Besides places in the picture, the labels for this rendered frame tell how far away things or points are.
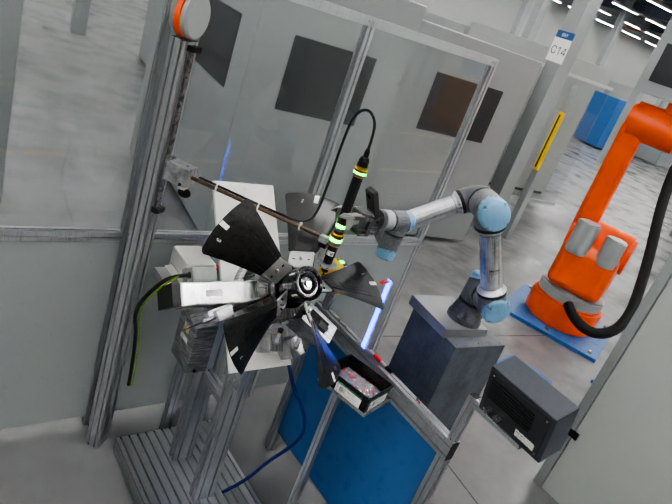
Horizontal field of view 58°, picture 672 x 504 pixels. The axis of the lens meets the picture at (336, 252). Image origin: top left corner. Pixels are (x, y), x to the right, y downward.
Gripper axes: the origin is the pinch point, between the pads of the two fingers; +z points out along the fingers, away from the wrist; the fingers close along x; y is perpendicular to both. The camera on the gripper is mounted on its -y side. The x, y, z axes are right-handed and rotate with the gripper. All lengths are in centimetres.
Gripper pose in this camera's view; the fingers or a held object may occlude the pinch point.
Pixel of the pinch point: (338, 211)
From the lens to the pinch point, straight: 200.4
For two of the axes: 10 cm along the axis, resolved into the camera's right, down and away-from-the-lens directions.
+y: -3.3, 8.7, 3.8
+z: -7.7, -0.1, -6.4
